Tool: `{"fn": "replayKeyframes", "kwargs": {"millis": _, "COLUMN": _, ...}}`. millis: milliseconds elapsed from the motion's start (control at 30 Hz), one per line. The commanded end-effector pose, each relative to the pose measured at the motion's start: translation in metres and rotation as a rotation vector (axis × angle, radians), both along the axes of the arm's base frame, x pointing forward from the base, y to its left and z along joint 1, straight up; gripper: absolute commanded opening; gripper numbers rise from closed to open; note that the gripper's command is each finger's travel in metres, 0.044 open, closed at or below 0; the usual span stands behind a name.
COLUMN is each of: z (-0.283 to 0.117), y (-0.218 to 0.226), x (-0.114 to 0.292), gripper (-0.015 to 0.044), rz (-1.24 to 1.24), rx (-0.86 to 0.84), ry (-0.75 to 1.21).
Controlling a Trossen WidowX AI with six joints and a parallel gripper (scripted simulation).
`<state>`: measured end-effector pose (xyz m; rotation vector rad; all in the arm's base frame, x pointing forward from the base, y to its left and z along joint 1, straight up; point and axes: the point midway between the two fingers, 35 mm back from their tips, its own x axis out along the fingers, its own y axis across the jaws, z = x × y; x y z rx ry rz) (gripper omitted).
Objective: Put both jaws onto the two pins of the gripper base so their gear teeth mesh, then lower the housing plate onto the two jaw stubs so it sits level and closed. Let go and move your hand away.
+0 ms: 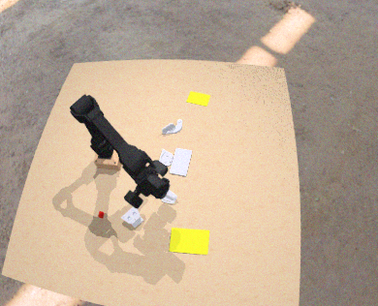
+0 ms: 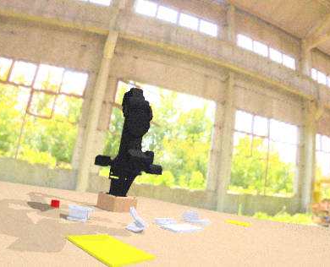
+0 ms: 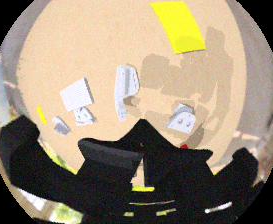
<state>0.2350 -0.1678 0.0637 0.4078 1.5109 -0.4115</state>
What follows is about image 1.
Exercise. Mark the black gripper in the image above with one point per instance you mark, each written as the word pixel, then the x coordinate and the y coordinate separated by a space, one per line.
pixel 134 198

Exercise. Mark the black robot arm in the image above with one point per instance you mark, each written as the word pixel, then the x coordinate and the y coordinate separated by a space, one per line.
pixel 105 139

